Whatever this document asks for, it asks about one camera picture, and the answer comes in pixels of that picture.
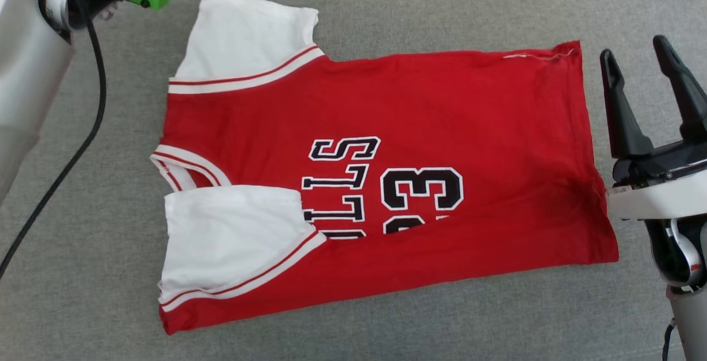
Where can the red white basketball jersey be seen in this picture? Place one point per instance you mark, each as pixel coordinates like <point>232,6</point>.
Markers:
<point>442,101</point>

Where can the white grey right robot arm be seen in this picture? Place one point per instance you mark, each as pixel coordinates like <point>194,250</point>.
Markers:
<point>690,322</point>

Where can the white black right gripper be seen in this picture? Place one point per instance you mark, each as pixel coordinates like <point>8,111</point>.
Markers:
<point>663,195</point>

